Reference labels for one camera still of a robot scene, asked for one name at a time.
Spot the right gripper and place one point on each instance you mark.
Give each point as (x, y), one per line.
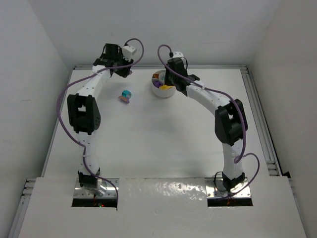
(170, 81)

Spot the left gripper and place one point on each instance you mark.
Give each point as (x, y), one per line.
(124, 72)

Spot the long yellow lego plate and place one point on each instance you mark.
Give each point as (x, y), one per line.
(165, 87)

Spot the white divided round container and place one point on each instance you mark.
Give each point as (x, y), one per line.
(162, 93)

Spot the teal purple butterfly lego cluster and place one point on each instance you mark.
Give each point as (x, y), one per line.
(125, 96)

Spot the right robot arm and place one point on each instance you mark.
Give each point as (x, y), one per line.
(230, 121)

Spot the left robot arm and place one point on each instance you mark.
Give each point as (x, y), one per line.
(83, 112)

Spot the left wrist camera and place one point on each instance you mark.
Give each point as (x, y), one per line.
(128, 52)

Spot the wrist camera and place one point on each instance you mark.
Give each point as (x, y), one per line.
(128, 52)
(175, 54)

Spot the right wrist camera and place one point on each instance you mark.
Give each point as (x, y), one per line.
(175, 54)

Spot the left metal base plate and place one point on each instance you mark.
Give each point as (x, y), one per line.
(104, 190)

